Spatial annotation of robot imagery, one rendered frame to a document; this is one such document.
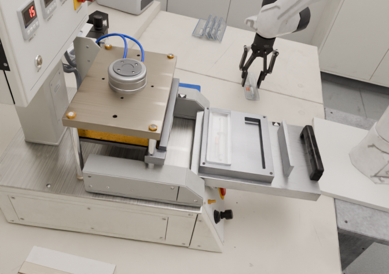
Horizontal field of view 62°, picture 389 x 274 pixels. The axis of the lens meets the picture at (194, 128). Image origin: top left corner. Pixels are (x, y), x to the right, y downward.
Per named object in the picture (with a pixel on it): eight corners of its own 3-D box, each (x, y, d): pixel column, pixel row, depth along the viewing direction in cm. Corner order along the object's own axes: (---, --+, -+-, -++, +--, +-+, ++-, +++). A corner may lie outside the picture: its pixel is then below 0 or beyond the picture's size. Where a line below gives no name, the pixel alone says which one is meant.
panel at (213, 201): (223, 245, 83) (202, 204, 71) (224, 157, 105) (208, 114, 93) (230, 245, 83) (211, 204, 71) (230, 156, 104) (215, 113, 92)
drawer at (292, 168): (187, 185, 73) (192, 163, 68) (195, 120, 89) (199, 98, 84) (315, 203, 75) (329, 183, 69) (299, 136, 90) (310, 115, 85)
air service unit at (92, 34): (83, 82, 88) (77, 32, 78) (99, 54, 99) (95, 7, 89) (102, 85, 88) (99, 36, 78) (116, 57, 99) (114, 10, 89)
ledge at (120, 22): (12, 82, 118) (8, 72, 115) (107, -3, 179) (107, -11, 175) (90, 102, 116) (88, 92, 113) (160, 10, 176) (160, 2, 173)
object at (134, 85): (36, 147, 64) (21, 96, 56) (85, 62, 87) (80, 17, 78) (157, 164, 65) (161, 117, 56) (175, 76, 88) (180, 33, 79)
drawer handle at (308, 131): (309, 180, 74) (316, 169, 72) (299, 134, 85) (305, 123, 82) (318, 181, 74) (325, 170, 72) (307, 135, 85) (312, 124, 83)
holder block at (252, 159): (198, 172, 72) (199, 165, 70) (203, 113, 86) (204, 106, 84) (271, 183, 72) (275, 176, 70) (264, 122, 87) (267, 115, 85)
